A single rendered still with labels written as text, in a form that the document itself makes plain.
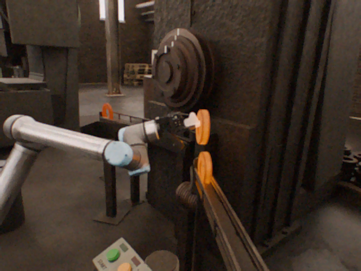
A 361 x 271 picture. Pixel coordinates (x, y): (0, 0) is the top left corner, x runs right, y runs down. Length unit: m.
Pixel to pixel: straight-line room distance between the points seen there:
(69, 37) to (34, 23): 0.42
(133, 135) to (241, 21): 0.79
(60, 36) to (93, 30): 8.17
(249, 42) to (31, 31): 2.97
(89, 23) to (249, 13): 10.89
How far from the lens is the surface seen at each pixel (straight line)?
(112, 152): 1.00
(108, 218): 2.18
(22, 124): 1.31
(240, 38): 1.48
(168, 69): 1.51
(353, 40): 2.23
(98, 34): 12.23
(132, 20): 13.00
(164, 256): 1.03
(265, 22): 1.40
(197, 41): 1.47
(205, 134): 1.12
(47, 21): 3.99
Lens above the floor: 1.19
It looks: 17 degrees down
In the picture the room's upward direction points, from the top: 2 degrees clockwise
